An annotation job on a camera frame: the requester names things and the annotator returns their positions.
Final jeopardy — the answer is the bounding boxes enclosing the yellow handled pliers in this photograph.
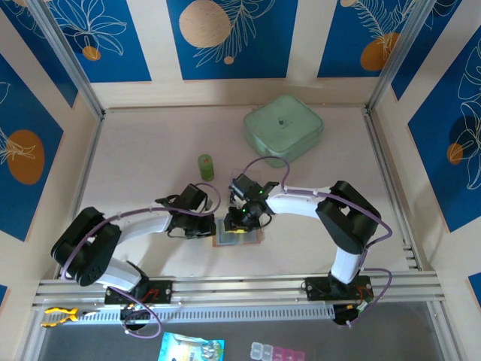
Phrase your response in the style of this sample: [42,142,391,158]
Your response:
[41,306,101,329]

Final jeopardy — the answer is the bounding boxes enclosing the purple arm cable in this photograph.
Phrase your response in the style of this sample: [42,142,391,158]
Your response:
[242,156,394,328]
[59,183,222,341]

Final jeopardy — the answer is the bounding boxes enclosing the aluminium frame post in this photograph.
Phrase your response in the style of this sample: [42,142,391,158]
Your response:
[28,0,105,118]
[366,0,439,112]

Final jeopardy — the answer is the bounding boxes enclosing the blue snack packet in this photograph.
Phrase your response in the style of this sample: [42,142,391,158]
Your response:
[157,332,225,361]

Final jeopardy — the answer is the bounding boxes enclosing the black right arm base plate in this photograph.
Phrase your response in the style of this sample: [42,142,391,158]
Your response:
[304,275,374,302]

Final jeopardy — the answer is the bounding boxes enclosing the aluminium mounting rail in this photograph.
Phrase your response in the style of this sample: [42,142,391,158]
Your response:
[32,270,448,311]

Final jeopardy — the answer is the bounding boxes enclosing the pink white pill organizer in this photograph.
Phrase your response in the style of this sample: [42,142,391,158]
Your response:
[250,341,306,361]

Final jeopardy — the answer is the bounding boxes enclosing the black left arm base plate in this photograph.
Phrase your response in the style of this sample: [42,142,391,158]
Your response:
[104,280,174,305]

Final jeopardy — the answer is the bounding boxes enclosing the aluminium table side rail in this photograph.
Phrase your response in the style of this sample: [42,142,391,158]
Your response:
[69,111,106,223]
[362,107,424,272]

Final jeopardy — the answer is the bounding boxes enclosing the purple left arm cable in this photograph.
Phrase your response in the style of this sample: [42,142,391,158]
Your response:
[59,183,222,341]

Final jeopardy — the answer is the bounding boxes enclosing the grey slotted cable duct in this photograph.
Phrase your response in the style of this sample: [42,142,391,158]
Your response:
[78,304,336,323]

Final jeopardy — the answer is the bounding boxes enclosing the green square zip pouch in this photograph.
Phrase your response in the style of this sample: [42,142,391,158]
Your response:
[243,93,325,169]

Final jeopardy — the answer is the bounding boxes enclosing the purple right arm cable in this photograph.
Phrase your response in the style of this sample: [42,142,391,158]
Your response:
[242,156,394,328]

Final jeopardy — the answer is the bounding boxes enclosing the green cylindrical bottle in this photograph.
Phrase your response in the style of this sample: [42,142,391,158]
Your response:
[198,153,216,180]

